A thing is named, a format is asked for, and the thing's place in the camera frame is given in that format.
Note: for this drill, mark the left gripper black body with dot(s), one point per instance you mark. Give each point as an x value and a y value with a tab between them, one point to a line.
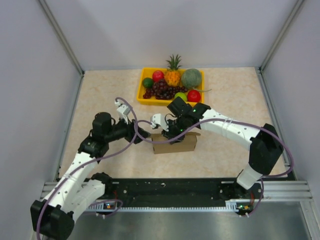
125	131

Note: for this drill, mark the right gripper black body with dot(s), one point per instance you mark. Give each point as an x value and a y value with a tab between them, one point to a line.
175	128

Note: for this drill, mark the brown cardboard box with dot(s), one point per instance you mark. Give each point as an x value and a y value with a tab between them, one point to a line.
188	144

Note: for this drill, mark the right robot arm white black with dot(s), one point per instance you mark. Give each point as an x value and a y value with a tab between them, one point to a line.
261	142

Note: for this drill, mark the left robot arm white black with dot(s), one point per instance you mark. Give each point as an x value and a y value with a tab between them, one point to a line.
55	216

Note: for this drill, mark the light green apple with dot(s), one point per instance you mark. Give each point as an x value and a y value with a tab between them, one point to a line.
181	95

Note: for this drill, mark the red tomato fruit front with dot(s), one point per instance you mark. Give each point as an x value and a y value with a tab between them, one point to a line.
194	96

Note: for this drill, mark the purple grape bunch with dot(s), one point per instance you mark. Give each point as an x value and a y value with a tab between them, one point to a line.
162	91

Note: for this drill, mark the yellow plastic tray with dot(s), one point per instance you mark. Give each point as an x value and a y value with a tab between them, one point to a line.
147	72

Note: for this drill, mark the dark green lime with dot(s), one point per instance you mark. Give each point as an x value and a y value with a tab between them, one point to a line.
147	82

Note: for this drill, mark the green netted melon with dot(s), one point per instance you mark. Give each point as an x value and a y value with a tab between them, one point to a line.
191	78

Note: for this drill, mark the pineapple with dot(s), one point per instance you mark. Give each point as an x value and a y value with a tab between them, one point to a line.
172	75

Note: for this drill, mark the red apple at back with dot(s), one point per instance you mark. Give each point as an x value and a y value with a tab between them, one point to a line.
157	76

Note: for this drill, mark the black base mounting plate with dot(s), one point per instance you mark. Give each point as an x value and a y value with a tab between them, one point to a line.
179	192

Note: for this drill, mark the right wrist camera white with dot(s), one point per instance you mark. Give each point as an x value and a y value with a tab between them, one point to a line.
158	121

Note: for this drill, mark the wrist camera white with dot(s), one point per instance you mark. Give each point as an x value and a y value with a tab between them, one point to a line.
158	121
123	110

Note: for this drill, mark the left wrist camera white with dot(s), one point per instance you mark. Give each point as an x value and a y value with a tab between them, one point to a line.
123	110

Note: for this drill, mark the white cable duct strip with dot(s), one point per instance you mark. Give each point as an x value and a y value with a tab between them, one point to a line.
111	206

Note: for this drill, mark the left aluminium frame post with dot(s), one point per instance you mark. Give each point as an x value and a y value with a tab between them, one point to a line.
60	35

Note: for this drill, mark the aluminium frame post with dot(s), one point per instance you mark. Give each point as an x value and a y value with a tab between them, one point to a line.
297	7
60	35

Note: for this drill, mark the right aluminium frame post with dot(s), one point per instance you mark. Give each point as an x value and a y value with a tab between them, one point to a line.
297	7

